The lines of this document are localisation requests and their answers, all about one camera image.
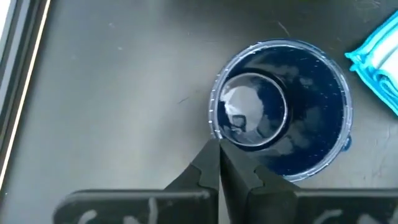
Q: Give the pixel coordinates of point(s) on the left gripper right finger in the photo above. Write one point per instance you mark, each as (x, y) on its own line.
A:
(264, 205)

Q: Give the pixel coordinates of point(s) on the folded grey teal-edged cloth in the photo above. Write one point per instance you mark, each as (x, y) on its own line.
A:
(382, 62)

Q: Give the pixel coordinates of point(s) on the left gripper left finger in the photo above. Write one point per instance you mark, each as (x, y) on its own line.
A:
(186, 205)

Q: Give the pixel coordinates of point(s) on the grey table edge rail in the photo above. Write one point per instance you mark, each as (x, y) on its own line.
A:
(12, 77)

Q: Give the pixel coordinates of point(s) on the dark blue plastic cup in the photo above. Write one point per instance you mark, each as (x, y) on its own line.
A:
(311, 124)

